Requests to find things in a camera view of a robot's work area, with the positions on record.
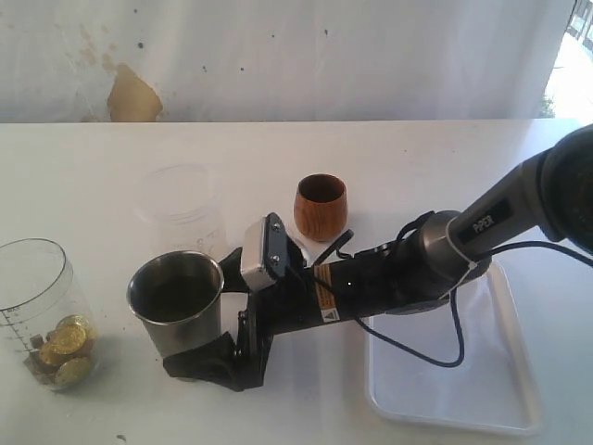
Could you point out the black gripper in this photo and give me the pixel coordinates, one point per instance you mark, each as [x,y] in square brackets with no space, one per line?
[288,306]

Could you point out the stainless steel cup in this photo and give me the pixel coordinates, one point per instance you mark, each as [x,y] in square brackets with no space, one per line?
[177,297]

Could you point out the brown wooden cup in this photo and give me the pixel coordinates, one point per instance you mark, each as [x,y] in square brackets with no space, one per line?
[320,208]

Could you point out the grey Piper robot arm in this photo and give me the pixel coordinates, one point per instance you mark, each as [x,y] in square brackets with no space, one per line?
[419,271]

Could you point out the clear dome strainer lid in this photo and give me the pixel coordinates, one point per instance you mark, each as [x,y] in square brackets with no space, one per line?
[307,261]

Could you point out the clear plastic shaker cup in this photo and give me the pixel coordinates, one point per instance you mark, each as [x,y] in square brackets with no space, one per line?
[38,289]

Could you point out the clear plastic container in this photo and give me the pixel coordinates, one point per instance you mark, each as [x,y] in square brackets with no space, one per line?
[181,206]

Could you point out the white zip tie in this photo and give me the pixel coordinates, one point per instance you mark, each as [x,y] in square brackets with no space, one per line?
[472,266]

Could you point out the white rectangular tray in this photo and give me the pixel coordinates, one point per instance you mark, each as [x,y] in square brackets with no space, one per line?
[494,390]

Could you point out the white backdrop sheet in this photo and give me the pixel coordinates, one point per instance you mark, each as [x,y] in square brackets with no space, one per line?
[280,60]

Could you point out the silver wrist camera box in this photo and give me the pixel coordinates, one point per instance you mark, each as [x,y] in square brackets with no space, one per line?
[264,253]

